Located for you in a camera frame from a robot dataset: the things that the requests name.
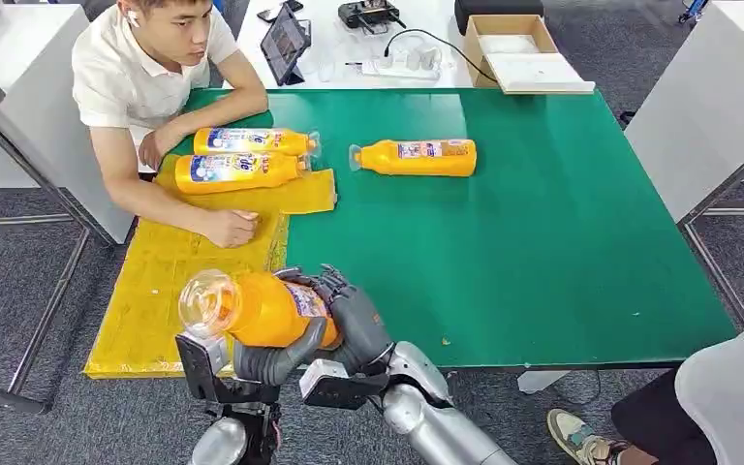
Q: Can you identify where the person's left hand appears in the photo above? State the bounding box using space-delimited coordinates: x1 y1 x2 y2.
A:
138 125 185 172

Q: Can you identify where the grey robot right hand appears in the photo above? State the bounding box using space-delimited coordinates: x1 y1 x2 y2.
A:
275 263 393 372

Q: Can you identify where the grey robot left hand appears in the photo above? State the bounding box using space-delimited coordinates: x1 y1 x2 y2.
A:
233 317 329 388

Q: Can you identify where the person's right hand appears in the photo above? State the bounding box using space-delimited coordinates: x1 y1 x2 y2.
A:
201 208 262 250

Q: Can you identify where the orange drink bottle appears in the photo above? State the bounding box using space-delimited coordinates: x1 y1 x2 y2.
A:
177 269 344 351
349 139 478 178
173 152 312 196
193 127 322 159

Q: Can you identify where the seated person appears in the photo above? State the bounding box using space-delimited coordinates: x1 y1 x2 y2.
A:
71 0 270 250

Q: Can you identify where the yellow sheet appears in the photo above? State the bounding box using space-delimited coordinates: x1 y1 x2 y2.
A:
82 152 338 381

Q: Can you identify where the white side table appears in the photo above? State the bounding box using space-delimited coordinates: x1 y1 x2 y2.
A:
624 0 744 226
0 5 136 245

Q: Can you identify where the black tablet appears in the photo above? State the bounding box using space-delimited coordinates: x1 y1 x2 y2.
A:
260 5 312 87

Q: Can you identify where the black phone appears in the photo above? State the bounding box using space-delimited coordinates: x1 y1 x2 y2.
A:
257 0 304 24

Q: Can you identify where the green table mat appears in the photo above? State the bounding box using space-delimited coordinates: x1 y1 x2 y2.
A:
170 88 739 372

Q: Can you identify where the white power strip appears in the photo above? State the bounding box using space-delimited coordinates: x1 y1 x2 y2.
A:
359 46 443 82

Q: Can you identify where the person's shoe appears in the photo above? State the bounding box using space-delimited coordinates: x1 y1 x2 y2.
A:
546 408 632 465

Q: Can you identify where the black remote controller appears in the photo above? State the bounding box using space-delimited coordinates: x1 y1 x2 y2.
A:
337 0 407 35

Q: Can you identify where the open cardboard box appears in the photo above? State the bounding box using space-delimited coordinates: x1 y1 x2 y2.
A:
463 15 597 96

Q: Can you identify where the white flat lid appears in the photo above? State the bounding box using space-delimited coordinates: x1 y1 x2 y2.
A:
485 52 597 95

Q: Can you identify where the white foam insert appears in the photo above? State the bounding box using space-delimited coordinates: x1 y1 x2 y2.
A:
478 33 541 56

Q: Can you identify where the standing person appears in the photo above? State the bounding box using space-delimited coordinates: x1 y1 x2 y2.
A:
610 313 744 465

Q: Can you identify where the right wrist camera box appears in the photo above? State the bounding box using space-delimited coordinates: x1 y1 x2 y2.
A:
299 358 391 411

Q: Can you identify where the black cable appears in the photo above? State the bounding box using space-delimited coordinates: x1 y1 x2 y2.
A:
383 28 499 84

